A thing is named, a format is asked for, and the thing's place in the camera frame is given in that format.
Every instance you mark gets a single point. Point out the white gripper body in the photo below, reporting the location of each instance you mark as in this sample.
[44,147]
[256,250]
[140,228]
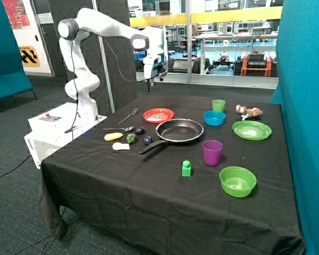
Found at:
[155,65]

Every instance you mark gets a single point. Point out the green toy capsicum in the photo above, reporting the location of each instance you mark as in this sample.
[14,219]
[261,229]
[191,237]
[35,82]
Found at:
[131,138]

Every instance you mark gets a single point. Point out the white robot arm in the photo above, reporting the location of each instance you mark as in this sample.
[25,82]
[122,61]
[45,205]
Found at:
[88,21]

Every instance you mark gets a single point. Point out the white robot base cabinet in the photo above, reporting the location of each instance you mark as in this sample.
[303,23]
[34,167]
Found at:
[55,128]

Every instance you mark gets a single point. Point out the red plastic plate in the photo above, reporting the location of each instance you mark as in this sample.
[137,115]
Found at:
[158,115]

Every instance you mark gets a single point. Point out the green plastic plate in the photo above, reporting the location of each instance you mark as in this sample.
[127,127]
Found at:
[251,130]

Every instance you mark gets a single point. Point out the silver fork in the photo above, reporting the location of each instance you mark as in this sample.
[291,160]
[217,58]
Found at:
[134,112]

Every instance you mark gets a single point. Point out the dark purple toy plum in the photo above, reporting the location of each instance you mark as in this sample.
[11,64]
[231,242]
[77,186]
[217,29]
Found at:
[139,130]

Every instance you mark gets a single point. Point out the silver spoon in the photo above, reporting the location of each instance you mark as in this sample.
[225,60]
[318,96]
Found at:
[128,129]

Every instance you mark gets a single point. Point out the black frying pan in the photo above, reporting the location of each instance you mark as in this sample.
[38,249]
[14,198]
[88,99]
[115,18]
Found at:
[175,131]

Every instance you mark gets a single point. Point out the dark blue toy plum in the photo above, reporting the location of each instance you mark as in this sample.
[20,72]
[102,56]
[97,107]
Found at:
[147,140]

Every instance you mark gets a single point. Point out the green plastic cup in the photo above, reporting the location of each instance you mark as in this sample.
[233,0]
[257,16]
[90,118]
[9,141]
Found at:
[218,105]

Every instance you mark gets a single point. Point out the blue plastic bowl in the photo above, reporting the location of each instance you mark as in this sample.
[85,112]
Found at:
[214,118]

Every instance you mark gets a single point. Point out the yellow toy vegetable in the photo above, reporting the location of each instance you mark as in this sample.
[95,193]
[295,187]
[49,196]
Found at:
[113,136]

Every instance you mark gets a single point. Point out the white toy vegetable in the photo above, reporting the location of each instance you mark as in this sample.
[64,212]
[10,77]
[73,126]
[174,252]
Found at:
[117,146]

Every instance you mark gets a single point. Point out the purple plastic cup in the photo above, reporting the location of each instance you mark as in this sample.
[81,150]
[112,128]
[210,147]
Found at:
[212,150]

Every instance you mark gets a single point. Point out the green toy block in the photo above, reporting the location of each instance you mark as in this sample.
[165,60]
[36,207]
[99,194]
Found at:
[186,168]

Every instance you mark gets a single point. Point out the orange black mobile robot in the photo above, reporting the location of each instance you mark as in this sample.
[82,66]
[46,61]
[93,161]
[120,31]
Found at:
[256,64]

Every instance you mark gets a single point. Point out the black tablecloth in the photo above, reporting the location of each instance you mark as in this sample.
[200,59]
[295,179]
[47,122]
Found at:
[145,200]

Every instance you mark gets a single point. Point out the brown plush toy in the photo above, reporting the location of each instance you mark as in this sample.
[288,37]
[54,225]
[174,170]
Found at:
[247,113]

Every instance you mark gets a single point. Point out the yellow black warning sign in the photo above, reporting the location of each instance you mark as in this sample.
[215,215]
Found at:
[29,56]

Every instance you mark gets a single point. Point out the green plastic bowl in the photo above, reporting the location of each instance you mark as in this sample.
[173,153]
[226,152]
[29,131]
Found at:
[237,181]

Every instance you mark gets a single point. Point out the teal partition panel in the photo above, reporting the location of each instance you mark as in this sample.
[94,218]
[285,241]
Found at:
[297,51]

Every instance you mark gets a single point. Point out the teal sofa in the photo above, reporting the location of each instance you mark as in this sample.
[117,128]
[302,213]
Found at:
[13,80]

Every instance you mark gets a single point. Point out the red wall poster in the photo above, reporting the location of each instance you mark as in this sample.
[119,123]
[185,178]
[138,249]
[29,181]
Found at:
[16,13]

